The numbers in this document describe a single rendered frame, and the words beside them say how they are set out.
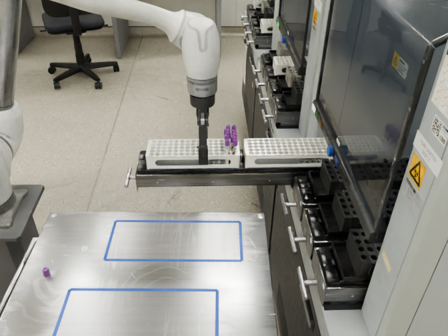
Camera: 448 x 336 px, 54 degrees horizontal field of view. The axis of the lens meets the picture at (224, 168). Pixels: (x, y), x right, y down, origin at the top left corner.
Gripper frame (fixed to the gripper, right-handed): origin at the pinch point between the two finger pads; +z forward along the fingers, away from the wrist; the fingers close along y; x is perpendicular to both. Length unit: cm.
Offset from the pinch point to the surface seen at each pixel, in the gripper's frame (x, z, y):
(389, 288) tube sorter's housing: 38, -7, 62
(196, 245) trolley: -1.9, 3.8, 38.7
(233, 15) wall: 31, 64, -350
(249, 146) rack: 14.9, -0.4, -0.8
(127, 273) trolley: -18, 4, 47
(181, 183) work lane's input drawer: -7.1, 8.8, 6.7
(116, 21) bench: -79, 50, -284
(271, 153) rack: 21.6, -0.4, 3.3
